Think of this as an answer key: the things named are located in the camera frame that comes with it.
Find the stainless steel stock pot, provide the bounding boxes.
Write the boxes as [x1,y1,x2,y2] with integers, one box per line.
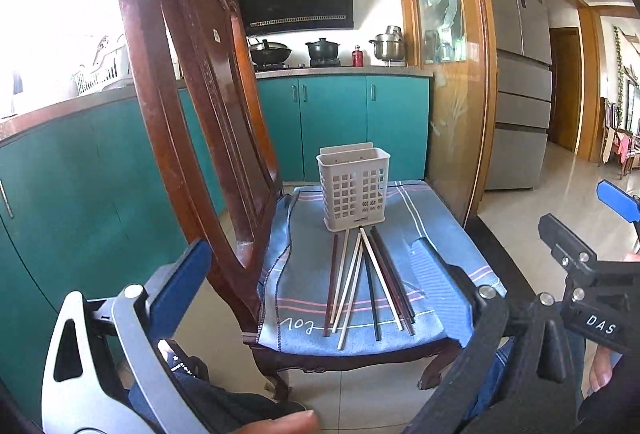
[369,26,407,62]

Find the grey multi-door refrigerator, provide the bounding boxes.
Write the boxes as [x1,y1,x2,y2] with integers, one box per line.
[477,0,553,191]

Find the carved dark wooden chair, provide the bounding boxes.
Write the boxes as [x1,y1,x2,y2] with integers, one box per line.
[114,0,506,402]

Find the brown wooden room door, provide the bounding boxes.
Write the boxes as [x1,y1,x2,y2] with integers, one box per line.
[547,28,583,153]

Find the white plastic utensil basket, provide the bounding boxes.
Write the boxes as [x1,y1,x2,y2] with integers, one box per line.
[316,142,385,233]

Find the person's right hand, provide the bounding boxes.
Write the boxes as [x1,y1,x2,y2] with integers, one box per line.
[590,350,623,396]

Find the black lidded cooking pot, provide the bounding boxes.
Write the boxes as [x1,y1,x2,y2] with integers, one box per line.
[305,38,342,62]

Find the white dish rack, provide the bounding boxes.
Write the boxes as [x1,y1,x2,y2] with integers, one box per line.
[72,36,133,95]

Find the person's left hand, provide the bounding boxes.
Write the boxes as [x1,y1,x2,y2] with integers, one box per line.
[235,410,321,434]

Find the black gas stove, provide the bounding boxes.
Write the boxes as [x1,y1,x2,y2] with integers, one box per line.
[250,58,343,70]

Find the pile of mixed chopsticks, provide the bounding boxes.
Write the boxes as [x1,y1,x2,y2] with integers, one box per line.
[322,225,417,350]

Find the wooden framed glass sliding door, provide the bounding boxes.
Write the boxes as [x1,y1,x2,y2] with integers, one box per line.
[397,0,498,227]

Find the blue plaid cloth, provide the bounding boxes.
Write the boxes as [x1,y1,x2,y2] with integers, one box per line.
[257,180,506,362]

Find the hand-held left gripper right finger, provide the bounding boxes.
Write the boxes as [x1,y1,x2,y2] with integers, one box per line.
[405,238,586,434]

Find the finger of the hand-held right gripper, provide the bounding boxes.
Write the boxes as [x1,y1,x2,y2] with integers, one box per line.
[597,180,640,222]
[539,214,598,275]

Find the black wok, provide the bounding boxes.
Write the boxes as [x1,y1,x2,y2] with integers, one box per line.
[248,38,292,65]

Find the teal lower kitchen cabinets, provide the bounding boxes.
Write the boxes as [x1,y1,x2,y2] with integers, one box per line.
[0,76,431,415]

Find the clothes on wooden rack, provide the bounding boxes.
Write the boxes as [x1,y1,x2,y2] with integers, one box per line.
[600,98,640,179]

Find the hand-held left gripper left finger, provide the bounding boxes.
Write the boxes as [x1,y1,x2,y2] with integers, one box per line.
[41,239,213,434]

